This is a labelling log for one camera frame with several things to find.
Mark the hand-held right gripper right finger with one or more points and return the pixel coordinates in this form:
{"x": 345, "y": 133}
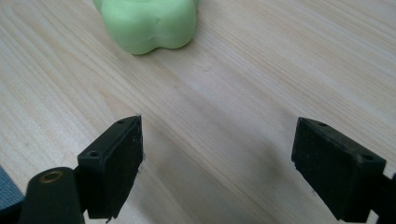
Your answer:
{"x": 336, "y": 174}

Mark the dark blue mat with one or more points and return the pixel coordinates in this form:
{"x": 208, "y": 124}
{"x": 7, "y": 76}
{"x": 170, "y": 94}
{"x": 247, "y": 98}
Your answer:
{"x": 8, "y": 193}

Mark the green toy bell pepper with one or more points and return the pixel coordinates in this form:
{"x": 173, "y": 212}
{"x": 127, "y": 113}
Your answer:
{"x": 149, "y": 25}

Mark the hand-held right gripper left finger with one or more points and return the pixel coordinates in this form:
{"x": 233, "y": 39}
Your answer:
{"x": 112, "y": 177}

